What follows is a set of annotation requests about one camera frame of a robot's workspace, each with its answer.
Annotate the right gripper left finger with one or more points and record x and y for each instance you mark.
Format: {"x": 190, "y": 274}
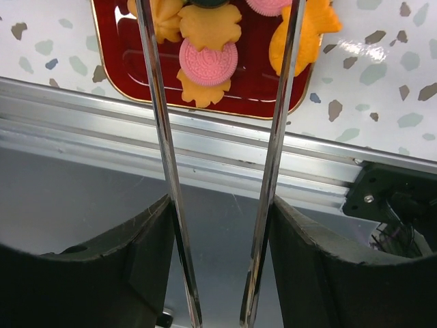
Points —
{"x": 116, "y": 279}

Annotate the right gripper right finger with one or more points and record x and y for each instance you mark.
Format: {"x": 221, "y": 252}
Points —
{"x": 326, "y": 280}

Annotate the metal tongs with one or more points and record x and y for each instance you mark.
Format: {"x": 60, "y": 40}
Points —
{"x": 271, "y": 169}

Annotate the black sandwich cookie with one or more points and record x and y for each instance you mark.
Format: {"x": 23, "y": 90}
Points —
{"x": 208, "y": 4}

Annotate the red rectangular tray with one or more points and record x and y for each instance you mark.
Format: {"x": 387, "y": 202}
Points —
{"x": 239, "y": 80}

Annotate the orange flower cookie bottom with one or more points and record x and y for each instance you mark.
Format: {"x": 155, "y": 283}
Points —
{"x": 203, "y": 96}

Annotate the orange flower cookie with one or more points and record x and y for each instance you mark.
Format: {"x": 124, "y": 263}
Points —
{"x": 203, "y": 96}
{"x": 210, "y": 28}

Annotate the pink sandwich cookie lower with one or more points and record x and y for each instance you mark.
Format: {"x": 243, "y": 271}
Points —
{"x": 208, "y": 67}

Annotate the orange fish shaped cookie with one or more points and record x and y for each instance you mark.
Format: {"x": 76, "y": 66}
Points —
{"x": 319, "y": 18}

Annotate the yellow swirl cookie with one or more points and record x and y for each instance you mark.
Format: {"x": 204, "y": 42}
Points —
{"x": 166, "y": 20}

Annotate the orange flower cookie middle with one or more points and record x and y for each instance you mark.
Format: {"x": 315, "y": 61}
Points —
{"x": 210, "y": 28}

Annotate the pink round cookie right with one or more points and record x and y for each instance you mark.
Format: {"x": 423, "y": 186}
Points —
{"x": 268, "y": 8}

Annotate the right black base bracket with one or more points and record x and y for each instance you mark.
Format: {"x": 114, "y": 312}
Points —
{"x": 403, "y": 203}

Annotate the aluminium frame rail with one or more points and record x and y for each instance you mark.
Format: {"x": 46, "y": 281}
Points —
{"x": 203, "y": 152}

